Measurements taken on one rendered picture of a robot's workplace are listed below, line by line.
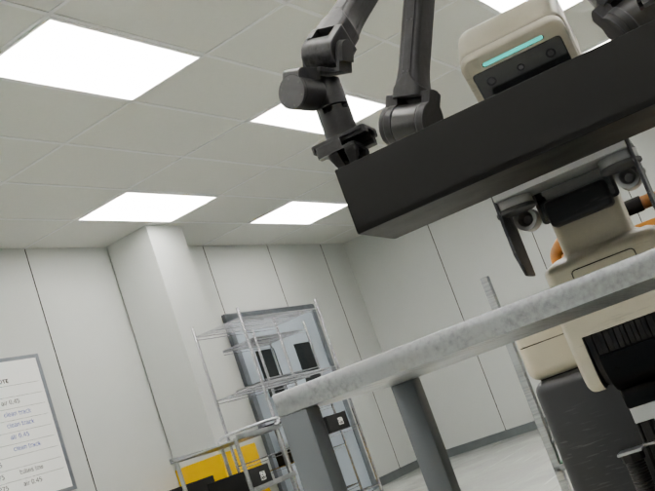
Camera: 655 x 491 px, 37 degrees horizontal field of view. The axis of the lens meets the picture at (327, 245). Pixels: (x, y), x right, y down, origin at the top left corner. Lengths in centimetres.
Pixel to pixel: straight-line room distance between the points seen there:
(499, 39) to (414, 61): 16
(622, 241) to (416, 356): 78
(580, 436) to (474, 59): 82
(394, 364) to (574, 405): 101
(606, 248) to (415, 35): 54
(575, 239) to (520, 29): 41
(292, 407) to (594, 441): 104
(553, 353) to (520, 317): 102
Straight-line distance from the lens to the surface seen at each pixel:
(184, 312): 872
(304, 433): 123
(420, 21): 193
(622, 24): 179
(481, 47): 190
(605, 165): 178
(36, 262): 846
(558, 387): 215
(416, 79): 189
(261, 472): 681
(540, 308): 113
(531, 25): 187
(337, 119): 165
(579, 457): 216
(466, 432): 1222
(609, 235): 189
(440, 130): 152
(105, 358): 859
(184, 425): 866
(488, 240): 1188
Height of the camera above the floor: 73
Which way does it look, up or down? 10 degrees up
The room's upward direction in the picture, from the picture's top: 20 degrees counter-clockwise
